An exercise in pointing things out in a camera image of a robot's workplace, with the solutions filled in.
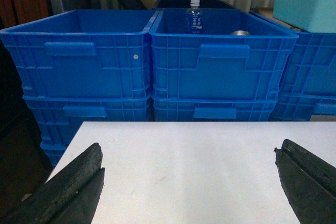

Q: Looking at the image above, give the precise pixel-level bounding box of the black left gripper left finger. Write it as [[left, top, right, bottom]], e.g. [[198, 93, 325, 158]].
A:
[[1, 143, 105, 223]]

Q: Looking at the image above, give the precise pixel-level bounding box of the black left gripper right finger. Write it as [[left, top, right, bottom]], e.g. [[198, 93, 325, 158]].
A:
[[274, 139, 335, 223]]

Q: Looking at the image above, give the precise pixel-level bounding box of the blue crate lower right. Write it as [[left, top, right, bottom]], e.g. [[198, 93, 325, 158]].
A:
[[269, 93, 335, 121]]

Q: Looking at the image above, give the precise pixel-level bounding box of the blue crate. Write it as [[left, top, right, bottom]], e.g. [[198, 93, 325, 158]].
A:
[[23, 95, 152, 167], [152, 95, 277, 122], [1, 9, 157, 99], [150, 9, 298, 100], [269, 93, 335, 121], [249, 10, 336, 97]]

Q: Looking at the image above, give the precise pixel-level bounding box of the blue crate lower left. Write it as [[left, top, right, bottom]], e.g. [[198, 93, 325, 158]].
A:
[[23, 95, 152, 167]]

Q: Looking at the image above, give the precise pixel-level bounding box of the white work table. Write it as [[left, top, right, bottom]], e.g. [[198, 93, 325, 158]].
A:
[[52, 122, 335, 223]]

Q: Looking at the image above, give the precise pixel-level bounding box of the blue crate upper right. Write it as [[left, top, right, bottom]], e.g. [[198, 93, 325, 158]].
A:
[[249, 10, 336, 97]]

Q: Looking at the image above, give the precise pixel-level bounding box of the blue crate lower middle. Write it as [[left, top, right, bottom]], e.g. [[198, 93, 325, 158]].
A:
[[152, 95, 277, 122]]

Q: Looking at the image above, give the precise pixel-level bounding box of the blue crate upper left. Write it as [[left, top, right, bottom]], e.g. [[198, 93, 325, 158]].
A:
[[1, 9, 157, 99]]

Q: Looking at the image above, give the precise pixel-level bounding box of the blue crate upper middle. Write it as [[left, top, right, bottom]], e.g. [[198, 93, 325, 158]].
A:
[[150, 9, 298, 100]]

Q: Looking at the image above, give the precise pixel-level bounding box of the silver metal can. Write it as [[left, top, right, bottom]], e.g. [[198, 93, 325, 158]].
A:
[[231, 30, 251, 36]]

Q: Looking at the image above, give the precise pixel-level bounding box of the teal foam box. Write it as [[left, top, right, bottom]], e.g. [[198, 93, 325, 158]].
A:
[[273, 0, 335, 34]]

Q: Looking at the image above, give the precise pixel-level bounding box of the clear water bottle blue label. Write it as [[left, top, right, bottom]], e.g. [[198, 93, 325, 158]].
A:
[[185, 0, 203, 34]]

